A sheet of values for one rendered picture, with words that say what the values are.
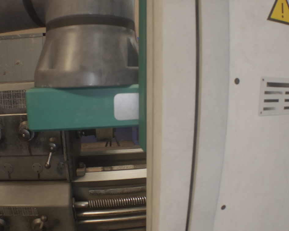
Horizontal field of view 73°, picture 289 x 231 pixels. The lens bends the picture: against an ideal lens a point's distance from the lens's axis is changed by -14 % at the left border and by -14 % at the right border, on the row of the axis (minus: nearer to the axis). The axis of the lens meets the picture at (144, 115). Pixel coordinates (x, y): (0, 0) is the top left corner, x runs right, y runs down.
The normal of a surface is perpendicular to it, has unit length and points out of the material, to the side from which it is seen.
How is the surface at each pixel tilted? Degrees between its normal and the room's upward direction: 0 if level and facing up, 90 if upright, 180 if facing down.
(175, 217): 90
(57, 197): 32
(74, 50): 70
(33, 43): 90
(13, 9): 135
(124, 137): 90
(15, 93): 90
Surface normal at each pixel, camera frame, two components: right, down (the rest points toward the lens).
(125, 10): 0.84, 0.11
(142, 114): -0.97, 0.05
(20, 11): -0.04, 0.83
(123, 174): 0.12, -0.69
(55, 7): -0.56, 0.17
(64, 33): -0.29, 0.03
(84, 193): 0.20, 0.19
